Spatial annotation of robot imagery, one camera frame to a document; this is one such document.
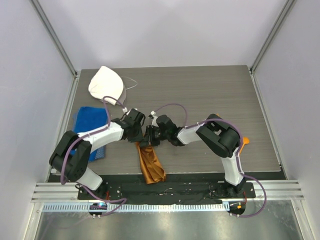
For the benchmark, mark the orange satin napkin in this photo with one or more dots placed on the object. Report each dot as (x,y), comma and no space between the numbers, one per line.
(150,166)

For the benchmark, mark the white slotted cable duct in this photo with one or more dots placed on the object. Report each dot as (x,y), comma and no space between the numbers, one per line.
(130,208)

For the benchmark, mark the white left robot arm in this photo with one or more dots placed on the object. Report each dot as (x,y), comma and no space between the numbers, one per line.
(72,153)

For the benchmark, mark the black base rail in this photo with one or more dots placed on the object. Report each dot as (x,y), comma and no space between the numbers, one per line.
(180,189)

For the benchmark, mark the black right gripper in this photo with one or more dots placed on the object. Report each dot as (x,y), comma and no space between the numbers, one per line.
(152,136)

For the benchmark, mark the right aluminium frame post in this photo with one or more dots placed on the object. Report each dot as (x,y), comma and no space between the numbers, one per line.
(285,11)

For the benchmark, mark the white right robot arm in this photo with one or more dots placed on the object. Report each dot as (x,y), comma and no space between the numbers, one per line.
(221,137)

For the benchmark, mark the orange plastic spoon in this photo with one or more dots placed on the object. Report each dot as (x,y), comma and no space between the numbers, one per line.
(245,142)

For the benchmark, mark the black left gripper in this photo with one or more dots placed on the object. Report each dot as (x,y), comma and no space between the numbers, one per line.
(139,137)

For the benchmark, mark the left aluminium frame post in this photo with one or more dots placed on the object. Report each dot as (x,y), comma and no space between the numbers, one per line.
(53,36)

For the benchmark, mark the aluminium frame post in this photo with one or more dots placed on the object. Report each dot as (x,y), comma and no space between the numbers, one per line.
(53,36)
(285,11)

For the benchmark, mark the blue towel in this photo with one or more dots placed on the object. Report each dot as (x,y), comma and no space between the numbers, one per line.
(88,118)

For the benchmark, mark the white cloth cap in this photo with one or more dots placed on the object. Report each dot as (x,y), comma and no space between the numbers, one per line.
(107,82)

